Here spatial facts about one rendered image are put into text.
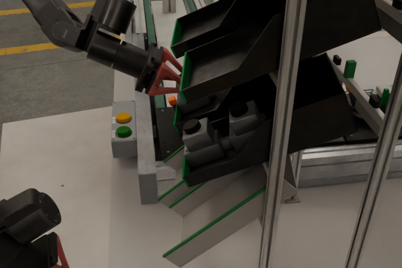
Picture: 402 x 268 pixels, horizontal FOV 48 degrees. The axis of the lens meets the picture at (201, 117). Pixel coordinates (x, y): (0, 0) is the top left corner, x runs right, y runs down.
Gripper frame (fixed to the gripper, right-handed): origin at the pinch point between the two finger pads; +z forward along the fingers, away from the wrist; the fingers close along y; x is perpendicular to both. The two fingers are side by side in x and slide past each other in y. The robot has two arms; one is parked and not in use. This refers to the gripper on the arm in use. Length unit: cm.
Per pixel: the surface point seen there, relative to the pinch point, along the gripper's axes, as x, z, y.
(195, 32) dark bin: -10.8, -3.0, -1.0
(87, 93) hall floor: 143, -17, 213
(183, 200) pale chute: 19.8, 8.7, -10.5
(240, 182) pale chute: 9.2, 15.8, -12.5
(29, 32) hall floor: 175, -86, 327
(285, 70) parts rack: -20.5, 4.9, -27.5
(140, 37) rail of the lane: 34, -6, 91
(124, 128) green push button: 32.7, -4.0, 25.1
